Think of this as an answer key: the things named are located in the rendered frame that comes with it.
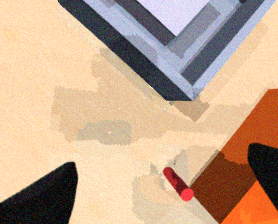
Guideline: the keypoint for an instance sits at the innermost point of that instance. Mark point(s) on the red peg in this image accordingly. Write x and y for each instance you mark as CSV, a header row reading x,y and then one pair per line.
x,y
178,184

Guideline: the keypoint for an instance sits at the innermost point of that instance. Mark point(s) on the white square plate with hole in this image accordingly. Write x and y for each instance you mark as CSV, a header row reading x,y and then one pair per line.
x,y
164,19

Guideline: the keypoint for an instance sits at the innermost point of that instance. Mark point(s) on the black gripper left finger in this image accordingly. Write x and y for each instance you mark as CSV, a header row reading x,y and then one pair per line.
x,y
49,200

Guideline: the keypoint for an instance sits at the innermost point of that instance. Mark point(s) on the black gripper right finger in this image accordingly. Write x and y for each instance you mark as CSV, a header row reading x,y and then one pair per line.
x,y
263,161

